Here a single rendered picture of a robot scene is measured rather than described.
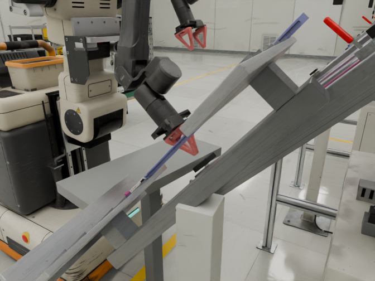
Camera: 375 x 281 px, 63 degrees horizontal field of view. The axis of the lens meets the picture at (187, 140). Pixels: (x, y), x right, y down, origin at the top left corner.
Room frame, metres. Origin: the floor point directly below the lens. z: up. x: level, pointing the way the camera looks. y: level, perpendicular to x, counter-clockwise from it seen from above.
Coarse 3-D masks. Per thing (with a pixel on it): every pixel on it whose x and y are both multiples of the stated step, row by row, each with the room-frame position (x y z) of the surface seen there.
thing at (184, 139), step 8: (304, 16) 0.45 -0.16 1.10; (296, 24) 0.46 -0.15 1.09; (288, 32) 0.46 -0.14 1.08; (280, 40) 0.47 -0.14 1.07; (184, 136) 0.53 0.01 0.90; (176, 144) 0.54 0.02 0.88; (168, 152) 0.55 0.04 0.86; (160, 160) 0.56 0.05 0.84; (152, 168) 0.56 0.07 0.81; (144, 176) 0.57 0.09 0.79; (128, 192) 0.59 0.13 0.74
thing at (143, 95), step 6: (144, 84) 0.70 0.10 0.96; (138, 90) 0.70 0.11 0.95; (144, 90) 0.69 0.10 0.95; (150, 90) 0.70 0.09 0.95; (138, 96) 0.70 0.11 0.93; (144, 96) 0.69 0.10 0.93; (150, 96) 0.69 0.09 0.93; (156, 96) 0.69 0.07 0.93; (162, 96) 0.71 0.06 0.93; (138, 102) 0.70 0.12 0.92; (144, 102) 0.69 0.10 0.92; (150, 102) 0.68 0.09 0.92; (144, 108) 0.69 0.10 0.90
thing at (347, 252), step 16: (352, 160) 1.00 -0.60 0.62; (368, 160) 1.00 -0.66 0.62; (352, 176) 0.88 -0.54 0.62; (368, 176) 0.88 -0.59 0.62; (352, 192) 0.78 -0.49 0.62; (352, 208) 0.70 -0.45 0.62; (368, 208) 0.70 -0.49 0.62; (336, 224) 0.63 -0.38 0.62; (352, 224) 0.63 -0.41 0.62; (336, 240) 0.57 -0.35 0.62; (352, 240) 0.57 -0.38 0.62; (368, 240) 0.57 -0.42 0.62; (336, 256) 0.52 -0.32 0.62; (352, 256) 0.52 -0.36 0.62; (368, 256) 0.52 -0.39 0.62; (336, 272) 0.48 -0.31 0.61; (352, 272) 0.48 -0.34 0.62; (368, 272) 0.48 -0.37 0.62
